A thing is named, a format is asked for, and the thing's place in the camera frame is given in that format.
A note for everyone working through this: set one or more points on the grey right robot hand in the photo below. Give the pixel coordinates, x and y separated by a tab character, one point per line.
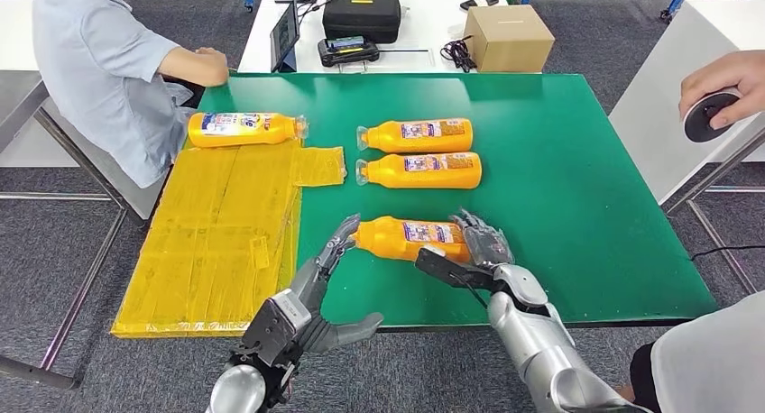
487	246

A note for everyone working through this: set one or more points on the person's right hand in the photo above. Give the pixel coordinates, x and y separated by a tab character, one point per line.
209	52

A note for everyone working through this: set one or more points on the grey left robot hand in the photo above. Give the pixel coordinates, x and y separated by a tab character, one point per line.
311	291

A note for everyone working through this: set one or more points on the orange detergent bottle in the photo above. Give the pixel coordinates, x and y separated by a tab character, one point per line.
388	172
388	138
388	240
239	138

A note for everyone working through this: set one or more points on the black round disc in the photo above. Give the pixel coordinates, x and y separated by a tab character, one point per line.
699	126

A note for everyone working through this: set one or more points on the person's right forearm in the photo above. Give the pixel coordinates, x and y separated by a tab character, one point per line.
197	70

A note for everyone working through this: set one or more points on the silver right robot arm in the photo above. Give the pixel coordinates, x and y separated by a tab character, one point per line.
538	344

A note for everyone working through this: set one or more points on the black tablet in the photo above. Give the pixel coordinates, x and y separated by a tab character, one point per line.
284	35

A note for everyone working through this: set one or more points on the person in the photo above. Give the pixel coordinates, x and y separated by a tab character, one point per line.
101	82

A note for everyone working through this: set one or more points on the black handheld controller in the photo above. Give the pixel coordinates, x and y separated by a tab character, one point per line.
348	52

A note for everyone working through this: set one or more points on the black zip case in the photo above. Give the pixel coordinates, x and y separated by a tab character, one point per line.
361	16

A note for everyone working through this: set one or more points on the white bench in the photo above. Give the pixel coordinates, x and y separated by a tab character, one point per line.
140	201

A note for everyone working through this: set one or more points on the steel table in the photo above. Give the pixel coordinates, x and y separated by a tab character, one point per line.
18	102

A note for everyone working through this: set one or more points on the brown cardboard box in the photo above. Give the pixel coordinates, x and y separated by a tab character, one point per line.
509	40

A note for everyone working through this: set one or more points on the white table with metal legs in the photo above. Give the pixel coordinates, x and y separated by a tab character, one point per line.
657	99

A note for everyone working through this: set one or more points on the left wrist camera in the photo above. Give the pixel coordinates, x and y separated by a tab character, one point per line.
275	326

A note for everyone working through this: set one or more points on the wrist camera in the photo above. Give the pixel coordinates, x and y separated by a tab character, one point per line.
442	270
275	326

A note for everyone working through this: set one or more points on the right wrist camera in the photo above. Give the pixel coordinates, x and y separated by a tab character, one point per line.
442	270

